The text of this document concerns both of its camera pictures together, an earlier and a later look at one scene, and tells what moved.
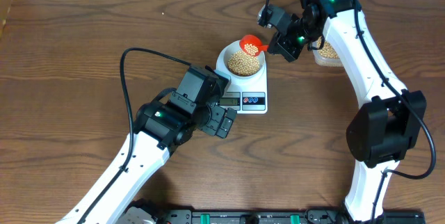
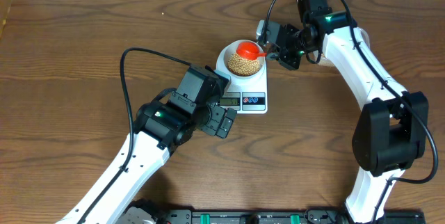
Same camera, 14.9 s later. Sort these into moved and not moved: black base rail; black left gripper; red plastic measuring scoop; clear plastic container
Moved: red plastic measuring scoop
Not moved: black base rail; clear plastic container; black left gripper
